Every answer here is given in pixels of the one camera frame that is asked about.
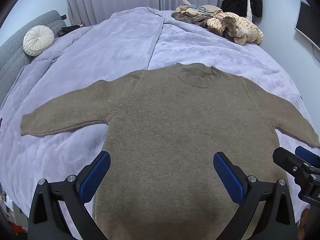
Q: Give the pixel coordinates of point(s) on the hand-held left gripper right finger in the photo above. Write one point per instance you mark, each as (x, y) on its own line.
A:
(228, 180)

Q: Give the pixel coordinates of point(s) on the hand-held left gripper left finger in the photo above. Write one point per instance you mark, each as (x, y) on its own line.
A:
(95, 177)

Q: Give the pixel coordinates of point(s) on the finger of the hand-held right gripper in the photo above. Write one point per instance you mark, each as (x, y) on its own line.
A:
(307, 156)
(285, 158)

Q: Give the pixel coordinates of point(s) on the brown knit sweater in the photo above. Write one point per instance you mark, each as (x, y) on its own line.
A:
(175, 130)

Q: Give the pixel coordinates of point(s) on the person's right hand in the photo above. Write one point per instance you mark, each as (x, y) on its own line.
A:
(304, 218)

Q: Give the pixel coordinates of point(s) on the lilac fleece blanket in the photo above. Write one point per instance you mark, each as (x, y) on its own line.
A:
(112, 42)

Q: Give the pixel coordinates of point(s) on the cream striped knit sweater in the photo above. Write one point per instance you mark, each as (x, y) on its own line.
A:
(242, 28)

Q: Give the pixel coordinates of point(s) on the grey quilted headboard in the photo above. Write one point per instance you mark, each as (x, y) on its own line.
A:
(15, 55)

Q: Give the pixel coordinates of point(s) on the white round pleated pillow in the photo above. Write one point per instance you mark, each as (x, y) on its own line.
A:
(38, 40)

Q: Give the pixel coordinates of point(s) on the black object on headboard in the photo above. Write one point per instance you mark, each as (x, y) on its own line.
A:
(70, 28)

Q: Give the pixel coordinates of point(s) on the white hanging garment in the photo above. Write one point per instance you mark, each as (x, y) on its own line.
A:
(248, 7)

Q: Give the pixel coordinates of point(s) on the brown fuzzy garment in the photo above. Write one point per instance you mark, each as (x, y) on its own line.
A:
(190, 18)

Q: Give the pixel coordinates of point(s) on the beige folded garment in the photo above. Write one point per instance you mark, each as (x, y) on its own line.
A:
(211, 8)

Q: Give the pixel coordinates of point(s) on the cream and blue striped garment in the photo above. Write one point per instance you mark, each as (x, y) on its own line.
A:
(191, 7)

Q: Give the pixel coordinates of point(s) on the wall-mounted monitor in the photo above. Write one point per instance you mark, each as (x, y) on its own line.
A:
(308, 25)

